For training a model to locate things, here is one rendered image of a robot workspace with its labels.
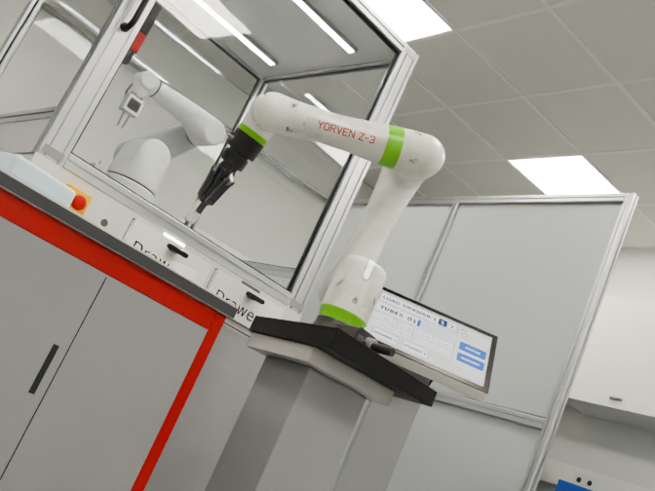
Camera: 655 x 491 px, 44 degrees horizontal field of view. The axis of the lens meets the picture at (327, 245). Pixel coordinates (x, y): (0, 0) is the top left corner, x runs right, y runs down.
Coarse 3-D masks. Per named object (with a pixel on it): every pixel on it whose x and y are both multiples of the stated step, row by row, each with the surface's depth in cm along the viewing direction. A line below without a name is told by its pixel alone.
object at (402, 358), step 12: (384, 288) 297; (408, 300) 296; (468, 324) 295; (492, 336) 294; (396, 348) 273; (492, 348) 289; (396, 360) 273; (408, 360) 272; (420, 360) 272; (492, 360) 284; (420, 372) 273; (432, 372) 272; (444, 372) 271; (444, 384) 273; (456, 384) 271; (468, 384) 270; (468, 396) 273; (480, 396) 271
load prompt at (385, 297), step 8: (384, 296) 293; (392, 296) 294; (392, 304) 291; (400, 304) 292; (408, 304) 294; (408, 312) 290; (416, 312) 292; (424, 312) 293; (432, 320) 291; (440, 320) 292; (448, 328) 290; (456, 328) 291
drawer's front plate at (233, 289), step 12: (216, 276) 247; (228, 276) 250; (216, 288) 247; (228, 288) 250; (240, 288) 253; (228, 300) 250; (240, 300) 253; (252, 300) 256; (264, 300) 259; (240, 312) 254; (252, 312) 257; (264, 312) 260; (276, 312) 263
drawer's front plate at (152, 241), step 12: (132, 228) 228; (144, 228) 231; (132, 240) 228; (144, 240) 231; (156, 240) 233; (168, 240) 236; (156, 252) 233; (168, 252) 236; (192, 264) 241; (204, 264) 244; (204, 276) 244
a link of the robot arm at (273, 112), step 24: (264, 96) 215; (288, 96) 217; (264, 120) 214; (288, 120) 214; (312, 120) 216; (336, 120) 217; (360, 120) 220; (336, 144) 219; (360, 144) 219; (384, 144) 218
